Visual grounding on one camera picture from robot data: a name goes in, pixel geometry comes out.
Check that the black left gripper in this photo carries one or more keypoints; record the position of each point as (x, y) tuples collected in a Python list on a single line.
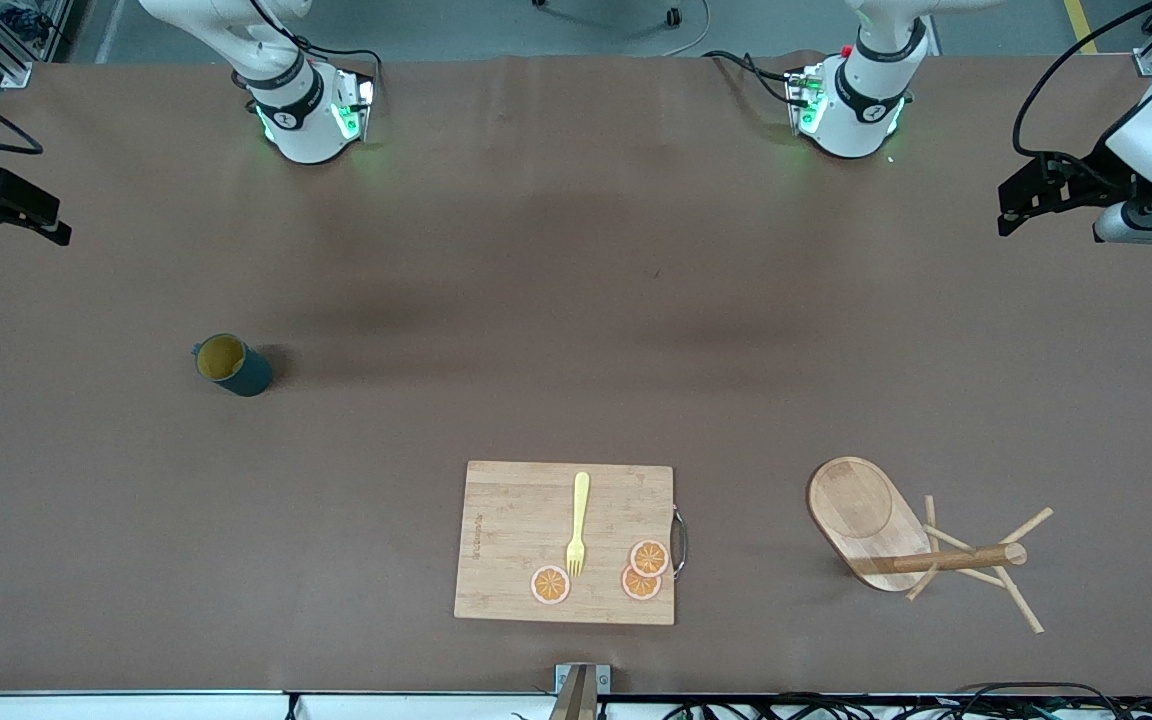
[(1086, 173)]

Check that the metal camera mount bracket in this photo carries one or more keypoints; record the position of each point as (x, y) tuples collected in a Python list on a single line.
[(581, 685)]

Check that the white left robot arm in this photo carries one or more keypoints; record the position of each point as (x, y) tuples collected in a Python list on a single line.
[(851, 110)]

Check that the orange slice toy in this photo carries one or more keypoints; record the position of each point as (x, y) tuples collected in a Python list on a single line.
[(550, 585), (636, 587), (650, 557)]

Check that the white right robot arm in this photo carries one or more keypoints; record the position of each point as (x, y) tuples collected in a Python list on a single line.
[(301, 110)]

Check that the yellow plastic fork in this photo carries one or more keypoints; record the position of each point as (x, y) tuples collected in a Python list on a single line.
[(579, 510)]

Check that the wooden mug tree rack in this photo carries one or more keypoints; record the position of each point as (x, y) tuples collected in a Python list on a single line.
[(861, 515)]

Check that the bamboo cutting board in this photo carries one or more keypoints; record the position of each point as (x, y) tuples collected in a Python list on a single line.
[(526, 540)]

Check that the dark teal ribbed cup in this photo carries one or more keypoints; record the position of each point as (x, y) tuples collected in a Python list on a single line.
[(244, 372)]

